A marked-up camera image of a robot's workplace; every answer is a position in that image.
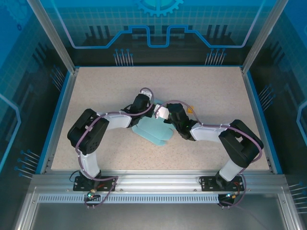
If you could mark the aluminium lower frame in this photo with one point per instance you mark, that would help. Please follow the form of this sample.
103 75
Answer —
26 215

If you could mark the aluminium side rail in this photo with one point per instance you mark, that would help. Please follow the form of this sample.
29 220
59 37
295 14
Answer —
251 95
67 95

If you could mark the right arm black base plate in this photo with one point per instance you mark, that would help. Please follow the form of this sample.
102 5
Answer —
208 183

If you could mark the aluminium corner post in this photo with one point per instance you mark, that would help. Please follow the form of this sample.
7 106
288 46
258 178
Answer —
260 40
58 40

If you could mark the aluminium mounting rail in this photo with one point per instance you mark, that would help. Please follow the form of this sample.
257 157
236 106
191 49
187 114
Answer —
156 179

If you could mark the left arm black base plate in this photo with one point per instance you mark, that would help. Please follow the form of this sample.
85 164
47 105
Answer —
81 184

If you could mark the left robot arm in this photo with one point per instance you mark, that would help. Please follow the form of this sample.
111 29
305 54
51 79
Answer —
88 134

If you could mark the yellow toy brick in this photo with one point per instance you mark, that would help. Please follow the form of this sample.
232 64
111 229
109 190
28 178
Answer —
190 111

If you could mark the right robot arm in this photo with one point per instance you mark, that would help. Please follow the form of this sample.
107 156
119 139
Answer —
242 143

